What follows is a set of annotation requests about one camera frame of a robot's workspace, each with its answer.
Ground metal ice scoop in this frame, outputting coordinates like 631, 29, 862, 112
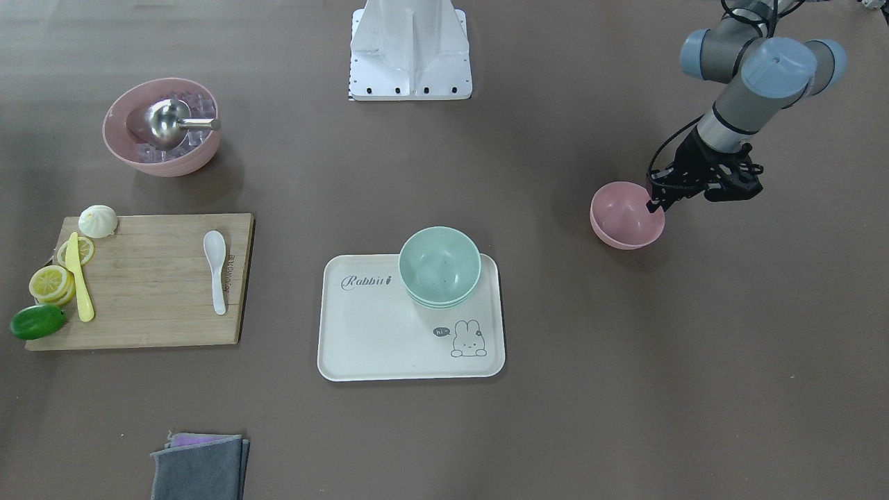
125, 98, 220, 151

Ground green lime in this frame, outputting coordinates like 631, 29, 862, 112
10, 304, 67, 340

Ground cream rabbit tray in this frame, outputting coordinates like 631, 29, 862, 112
317, 254, 507, 382

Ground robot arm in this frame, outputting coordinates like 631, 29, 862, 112
647, 1, 848, 213

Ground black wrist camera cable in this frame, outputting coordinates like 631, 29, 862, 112
646, 115, 704, 183

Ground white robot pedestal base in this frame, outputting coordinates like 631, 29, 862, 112
347, 1, 474, 101

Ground lemon slices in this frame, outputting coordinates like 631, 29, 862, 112
28, 236, 94, 307

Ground large pink ice bowl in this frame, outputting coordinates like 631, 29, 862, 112
102, 77, 222, 177

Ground grey folded cloth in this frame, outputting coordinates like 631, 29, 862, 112
151, 433, 250, 499

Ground white garlic bulb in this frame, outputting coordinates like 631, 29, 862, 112
77, 205, 118, 240

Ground white ceramic spoon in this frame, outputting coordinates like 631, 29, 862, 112
203, 230, 226, 315

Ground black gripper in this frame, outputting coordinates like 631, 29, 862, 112
647, 128, 764, 213

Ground yellow plastic knife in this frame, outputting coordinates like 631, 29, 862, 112
65, 232, 95, 323

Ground small pink bowl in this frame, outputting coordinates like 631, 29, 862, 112
588, 181, 666, 250

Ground wooden cutting board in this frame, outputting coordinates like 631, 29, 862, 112
25, 213, 255, 351

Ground stacked green bowls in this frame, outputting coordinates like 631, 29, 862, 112
398, 226, 482, 309

